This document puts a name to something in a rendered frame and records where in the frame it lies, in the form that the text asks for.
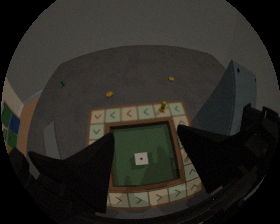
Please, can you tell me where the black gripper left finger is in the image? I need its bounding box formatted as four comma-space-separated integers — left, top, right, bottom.
27, 132, 115, 214

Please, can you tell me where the yellow game pawn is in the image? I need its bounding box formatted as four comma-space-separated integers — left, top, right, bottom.
160, 102, 166, 113

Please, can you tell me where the white die with black pips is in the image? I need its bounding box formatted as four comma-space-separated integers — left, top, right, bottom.
134, 152, 149, 166

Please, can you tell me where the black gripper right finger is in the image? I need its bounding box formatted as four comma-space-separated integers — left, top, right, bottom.
177, 121, 257, 194

